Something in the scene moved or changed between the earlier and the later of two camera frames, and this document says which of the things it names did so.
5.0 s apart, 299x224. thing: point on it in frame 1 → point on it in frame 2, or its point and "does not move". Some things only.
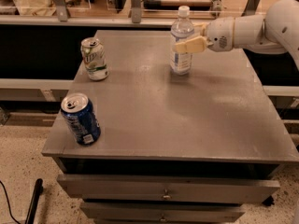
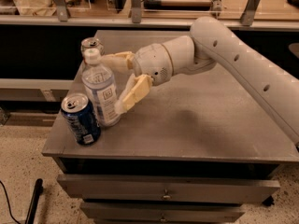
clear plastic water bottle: (181, 30) → (103, 83)
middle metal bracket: (135, 4) does not move
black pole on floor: (38, 190) does not move
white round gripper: (219, 34) → (150, 63)
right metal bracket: (252, 2) does not move
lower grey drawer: (105, 212) does not move
